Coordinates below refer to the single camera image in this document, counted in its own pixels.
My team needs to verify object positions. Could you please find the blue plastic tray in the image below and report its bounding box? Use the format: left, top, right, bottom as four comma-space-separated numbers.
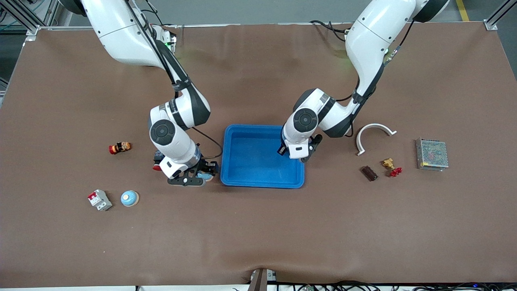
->
220, 124, 305, 189

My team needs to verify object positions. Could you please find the aluminium frame profile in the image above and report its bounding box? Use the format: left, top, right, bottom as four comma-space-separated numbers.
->
485, 0, 517, 31
0, 0, 41, 37

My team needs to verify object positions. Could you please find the metal mesh power supply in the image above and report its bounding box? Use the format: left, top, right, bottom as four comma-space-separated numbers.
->
415, 138, 449, 172

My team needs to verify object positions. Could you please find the white red circuit breaker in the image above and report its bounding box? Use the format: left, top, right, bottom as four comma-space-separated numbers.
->
88, 189, 113, 212

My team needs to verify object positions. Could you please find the black base cable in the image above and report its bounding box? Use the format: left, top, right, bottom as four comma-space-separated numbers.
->
310, 19, 349, 42

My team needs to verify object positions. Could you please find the white curved pipe clamp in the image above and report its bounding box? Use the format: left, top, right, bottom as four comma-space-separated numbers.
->
356, 123, 397, 156

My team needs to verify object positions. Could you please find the orange red emergency button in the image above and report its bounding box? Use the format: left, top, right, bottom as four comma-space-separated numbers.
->
108, 141, 132, 155

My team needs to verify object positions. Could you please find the brass valve red handle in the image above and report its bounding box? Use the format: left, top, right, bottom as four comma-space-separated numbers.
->
382, 158, 403, 178

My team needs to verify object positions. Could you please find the brown table mat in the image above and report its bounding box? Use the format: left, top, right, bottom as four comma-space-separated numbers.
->
0, 22, 517, 288

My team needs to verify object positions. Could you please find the grey brown camera mount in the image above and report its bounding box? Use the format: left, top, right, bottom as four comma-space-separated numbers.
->
247, 268, 278, 291

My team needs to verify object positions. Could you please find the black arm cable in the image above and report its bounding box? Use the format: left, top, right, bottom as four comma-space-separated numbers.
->
129, 0, 223, 159
335, 18, 416, 138

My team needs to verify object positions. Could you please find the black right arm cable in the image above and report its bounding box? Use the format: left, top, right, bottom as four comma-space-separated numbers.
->
129, 0, 223, 159

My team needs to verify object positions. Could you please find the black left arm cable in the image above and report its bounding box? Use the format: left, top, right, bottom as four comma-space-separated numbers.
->
335, 18, 416, 138

